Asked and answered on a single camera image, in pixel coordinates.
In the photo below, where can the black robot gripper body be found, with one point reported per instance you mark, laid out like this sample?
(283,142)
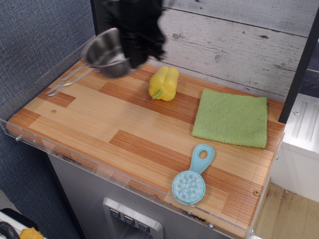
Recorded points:
(139,17)

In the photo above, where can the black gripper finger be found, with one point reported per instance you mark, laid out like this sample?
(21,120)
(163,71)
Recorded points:
(128,43)
(138,56)

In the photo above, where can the stainless steel pot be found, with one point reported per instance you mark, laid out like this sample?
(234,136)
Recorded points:
(103,53)

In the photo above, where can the yellow toy bell pepper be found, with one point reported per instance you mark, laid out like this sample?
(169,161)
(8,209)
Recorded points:
(163,84)

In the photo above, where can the clear acrylic table guard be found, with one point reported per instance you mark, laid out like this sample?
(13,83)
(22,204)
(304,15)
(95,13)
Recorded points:
(108,121)

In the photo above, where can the green knitted cloth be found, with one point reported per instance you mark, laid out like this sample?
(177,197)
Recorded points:
(232,119)

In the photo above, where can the light blue scrubbing brush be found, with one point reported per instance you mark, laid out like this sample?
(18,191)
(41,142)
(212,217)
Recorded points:
(188,186)

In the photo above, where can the grey toy fridge cabinet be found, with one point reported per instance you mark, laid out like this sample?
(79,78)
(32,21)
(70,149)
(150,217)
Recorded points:
(109,204)

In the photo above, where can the white side cabinet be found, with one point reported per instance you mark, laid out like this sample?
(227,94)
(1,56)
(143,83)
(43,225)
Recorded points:
(296,165)

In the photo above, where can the yellow object bottom left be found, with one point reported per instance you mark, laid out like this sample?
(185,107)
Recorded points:
(30,233)

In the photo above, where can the black right frame post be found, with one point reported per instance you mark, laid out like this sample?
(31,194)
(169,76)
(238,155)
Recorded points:
(301,70)

